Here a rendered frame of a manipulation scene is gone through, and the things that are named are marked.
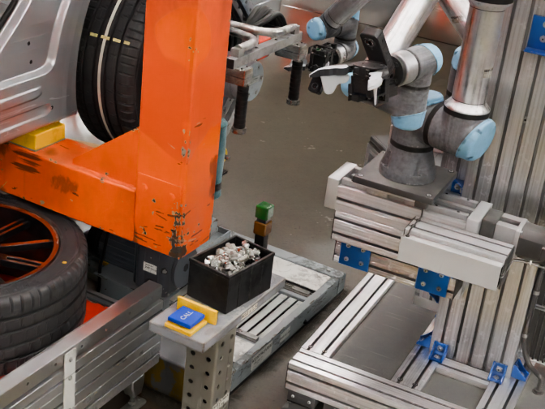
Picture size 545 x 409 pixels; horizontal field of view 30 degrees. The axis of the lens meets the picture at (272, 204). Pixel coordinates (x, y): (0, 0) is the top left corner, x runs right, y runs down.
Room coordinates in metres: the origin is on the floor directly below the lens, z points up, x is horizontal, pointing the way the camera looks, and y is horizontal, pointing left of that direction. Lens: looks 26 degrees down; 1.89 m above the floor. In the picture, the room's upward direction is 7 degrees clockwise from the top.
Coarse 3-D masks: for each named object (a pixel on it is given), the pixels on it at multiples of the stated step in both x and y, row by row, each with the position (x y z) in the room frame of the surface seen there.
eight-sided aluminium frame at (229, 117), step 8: (232, 0) 3.22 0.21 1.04; (240, 0) 3.19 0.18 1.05; (248, 0) 3.23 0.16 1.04; (232, 8) 3.25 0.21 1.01; (240, 8) 3.23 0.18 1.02; (248, 8) 3.24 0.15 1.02; (240, 16) 3.28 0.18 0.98; (240, 40) 3.31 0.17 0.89; (224, 104) 3.24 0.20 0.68; (232, 104) 3.23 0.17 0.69; (224, 112) 3.24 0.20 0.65; (232, 112) 3.21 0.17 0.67; (232, 120) 3.21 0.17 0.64
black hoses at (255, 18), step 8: (256, 8) 3.18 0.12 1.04; (264, 8) 3.16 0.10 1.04; (248, 16) 3.15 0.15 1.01; (256, 16) 3.13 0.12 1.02; (264, 16) 3.14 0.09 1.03; (272, 16) 3.13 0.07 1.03; (280, 16) 3.17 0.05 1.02; (256, 24) 3.12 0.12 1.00; (264, 24) 3.22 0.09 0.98; (272, 24) 3.21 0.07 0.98; (280, 24) 3.19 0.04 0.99
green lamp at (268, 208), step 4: (260, 204) 2.54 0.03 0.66; (264, 204) 2.54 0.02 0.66; (268, 204) 2.54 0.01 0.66; (272, 204) 2.55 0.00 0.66; (256, 208) 2.53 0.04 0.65; (260, 208) 2.53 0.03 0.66; (264, 208) 2.52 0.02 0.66; (268, 208) 2.53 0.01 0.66; (272, 208) 2.54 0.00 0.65; (256, 212) 2.53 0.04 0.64; (260, 212) 2.53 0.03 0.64; (264, 212) 2.52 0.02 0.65; (268, 212) 2.52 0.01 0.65; (272, 212) 2.55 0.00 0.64; (256, 216) 2.53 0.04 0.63; (260, 216) 2.53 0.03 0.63; (264, 216) 2.52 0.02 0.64; (268, 216) 2.53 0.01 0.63; (264, 220) 2.52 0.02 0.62
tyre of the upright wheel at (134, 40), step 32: (96, 0) 2.98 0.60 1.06; (128, 0) 2.95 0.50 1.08; (96, 32) 2.91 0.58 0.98; (128, 32) 2.87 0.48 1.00; (96, 64) 2.88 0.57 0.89; (128, 64) 2.84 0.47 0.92; (96, 96) 2.88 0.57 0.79; (128, 96) 2.83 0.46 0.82; (96, 128) 2.95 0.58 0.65; (128, 128) 2.86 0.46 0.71
